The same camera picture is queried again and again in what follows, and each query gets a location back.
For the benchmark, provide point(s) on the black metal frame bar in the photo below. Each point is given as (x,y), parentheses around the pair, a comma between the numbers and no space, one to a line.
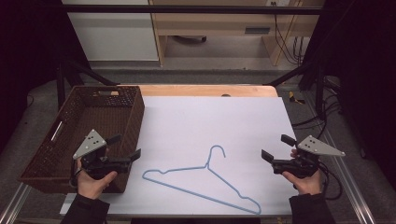
(186,9)

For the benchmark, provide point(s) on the brown woven basket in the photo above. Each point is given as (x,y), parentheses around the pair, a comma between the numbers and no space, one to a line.
(93,115)

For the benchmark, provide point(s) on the person's left hand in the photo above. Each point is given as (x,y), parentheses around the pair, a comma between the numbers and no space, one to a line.
(91,187)

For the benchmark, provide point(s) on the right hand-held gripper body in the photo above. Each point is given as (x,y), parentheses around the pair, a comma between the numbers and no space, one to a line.
(314,146)

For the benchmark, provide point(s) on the white cabinet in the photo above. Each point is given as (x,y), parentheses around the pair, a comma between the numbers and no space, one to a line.
(115,37)

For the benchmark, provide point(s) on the aluminium rail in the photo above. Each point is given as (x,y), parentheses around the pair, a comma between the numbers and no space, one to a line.
(14,205)
(351,186)

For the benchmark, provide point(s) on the white table sheet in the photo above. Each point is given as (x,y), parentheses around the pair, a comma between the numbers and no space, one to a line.
(202,124)

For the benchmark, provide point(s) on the white power strip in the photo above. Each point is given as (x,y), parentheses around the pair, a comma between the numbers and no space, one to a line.
(278,2)

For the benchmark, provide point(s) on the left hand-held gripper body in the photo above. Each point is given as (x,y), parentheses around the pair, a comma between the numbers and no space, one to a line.
(93,146)

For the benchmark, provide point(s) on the yellow and black tool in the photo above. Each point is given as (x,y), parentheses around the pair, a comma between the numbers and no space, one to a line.
(293,97)

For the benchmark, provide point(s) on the light wooden desk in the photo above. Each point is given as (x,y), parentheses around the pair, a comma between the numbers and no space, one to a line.
(211,23)

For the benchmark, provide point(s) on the black metal stand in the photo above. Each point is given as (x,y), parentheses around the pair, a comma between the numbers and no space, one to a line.
(63,81)
(319,84)

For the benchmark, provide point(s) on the person's right hand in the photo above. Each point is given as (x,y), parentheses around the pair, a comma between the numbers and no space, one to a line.
(308,186)

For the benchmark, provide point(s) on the black curtain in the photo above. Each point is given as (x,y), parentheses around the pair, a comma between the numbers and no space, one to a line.
(28,46)
(364,62)

